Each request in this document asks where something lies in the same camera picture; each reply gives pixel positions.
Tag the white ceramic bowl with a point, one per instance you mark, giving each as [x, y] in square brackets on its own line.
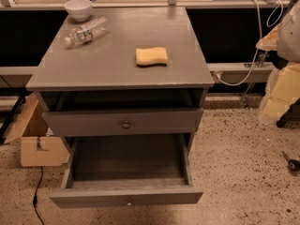
[79, 10]

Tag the clear plastic water bottle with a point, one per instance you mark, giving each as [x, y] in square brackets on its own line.
[86, 32]

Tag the open grey drawer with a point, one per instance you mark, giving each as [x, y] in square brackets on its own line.
[127, 170]

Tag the black caster wheel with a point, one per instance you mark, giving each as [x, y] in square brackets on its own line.
[293, 164]

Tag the yellow sponge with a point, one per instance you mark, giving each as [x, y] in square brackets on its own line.
[151, 56]

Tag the closed grey drawer with knob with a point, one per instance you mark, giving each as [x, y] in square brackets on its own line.
[130, 122]

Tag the grey wooden drawer cabinet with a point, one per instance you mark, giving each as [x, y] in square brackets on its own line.
[103, 75]

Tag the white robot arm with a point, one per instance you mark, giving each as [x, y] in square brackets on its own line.
[289, 32]

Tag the grey metal rail frame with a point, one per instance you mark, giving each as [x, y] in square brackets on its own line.
[226, 32]

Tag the cardboard box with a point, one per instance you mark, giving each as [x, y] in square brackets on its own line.
[38, 146]

